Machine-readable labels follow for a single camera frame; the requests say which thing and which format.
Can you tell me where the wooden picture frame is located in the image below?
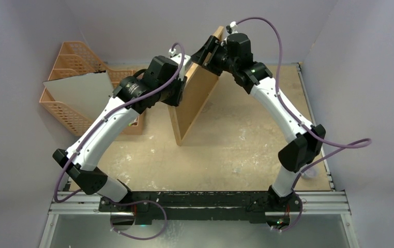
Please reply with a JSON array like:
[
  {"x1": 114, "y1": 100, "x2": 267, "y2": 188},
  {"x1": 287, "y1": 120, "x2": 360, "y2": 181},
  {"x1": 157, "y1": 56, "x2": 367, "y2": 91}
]
[{"x1": 168, "y1": 25, "x2": 225, "y2": 147}]

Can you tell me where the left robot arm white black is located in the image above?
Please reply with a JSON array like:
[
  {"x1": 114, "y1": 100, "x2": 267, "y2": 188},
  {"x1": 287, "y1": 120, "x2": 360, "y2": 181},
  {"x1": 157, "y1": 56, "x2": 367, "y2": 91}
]
[{"x1": 52, "y1": 54, "x2": 191, "y2": 211}]

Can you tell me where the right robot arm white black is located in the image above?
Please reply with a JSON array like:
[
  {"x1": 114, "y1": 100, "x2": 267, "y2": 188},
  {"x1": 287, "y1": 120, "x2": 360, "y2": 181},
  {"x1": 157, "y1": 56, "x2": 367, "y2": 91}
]
[{"x1": 191, "y1": 33, "x2": 326, "y2": 210}]

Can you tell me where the white board in organizer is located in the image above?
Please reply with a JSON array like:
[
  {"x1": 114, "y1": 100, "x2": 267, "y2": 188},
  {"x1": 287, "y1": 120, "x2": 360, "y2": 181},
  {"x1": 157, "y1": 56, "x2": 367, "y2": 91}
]
[{"x1": 43, "y1": 71, "x2": 113, "y2": 120}]

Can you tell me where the orange plastic file organizer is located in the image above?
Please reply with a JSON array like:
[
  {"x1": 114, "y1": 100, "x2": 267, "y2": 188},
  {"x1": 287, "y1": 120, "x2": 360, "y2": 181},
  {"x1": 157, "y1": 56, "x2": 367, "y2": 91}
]
[{"x1": 39, "y1": 41, "x2": 136, "y2": 136}]

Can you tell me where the small clear plastic cup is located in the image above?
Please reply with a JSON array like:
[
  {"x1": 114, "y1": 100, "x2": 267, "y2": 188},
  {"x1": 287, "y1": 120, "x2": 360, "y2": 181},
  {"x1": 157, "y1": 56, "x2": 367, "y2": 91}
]
[{"x1": 301, "y1": 167, "x2": 319, "y2": 180}]

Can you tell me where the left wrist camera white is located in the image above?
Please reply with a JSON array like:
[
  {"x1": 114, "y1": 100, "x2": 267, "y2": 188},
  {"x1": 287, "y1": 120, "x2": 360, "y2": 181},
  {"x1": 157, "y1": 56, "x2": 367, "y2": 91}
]
[{"x1": 168, "y1": 49, "x2": 192, "y2": 80}]

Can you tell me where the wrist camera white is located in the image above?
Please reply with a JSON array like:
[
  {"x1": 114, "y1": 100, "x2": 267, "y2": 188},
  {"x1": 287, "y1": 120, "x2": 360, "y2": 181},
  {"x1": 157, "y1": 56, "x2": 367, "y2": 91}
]
[
  {"x1": 222, "y1": 21, "x2": 238, "y2": 46},
  {"x1": 168, "y1": 49, "x2": 192, "y2": 80}
]

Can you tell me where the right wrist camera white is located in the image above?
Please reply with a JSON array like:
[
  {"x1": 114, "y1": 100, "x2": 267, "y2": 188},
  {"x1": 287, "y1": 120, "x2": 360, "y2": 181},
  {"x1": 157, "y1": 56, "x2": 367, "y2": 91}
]
[{"x1": 222, "y1": 21, "x2": 238, "y2": 46}]

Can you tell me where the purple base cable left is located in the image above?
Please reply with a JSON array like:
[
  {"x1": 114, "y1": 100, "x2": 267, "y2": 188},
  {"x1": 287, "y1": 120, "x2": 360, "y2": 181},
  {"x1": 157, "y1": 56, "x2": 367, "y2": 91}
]
[{"x1": 110, "y1": 199, "x2": 168, "y2": 241}]

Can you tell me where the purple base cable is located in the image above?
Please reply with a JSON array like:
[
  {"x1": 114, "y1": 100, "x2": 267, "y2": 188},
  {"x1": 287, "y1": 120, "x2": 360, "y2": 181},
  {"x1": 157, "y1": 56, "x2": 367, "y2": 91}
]
[
  {"x1": 110, "y1": 199, "x2": 168, "y2": 241},
  {"x1": 269, "y1": 198, "x2": 304, "y2": 234}
]

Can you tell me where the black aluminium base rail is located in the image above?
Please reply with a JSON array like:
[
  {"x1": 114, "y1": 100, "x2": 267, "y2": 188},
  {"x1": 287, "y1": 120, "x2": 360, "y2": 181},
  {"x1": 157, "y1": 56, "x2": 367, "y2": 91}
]
[{"x1": 49, "y1": 191, "x2": 350, "y2": 227}]

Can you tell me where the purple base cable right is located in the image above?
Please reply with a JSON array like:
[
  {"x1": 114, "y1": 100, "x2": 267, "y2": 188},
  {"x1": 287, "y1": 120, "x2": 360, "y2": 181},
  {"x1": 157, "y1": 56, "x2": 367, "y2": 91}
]
[{"x1": 269, "y1": 198, "x2": 304, "y2": 234}]

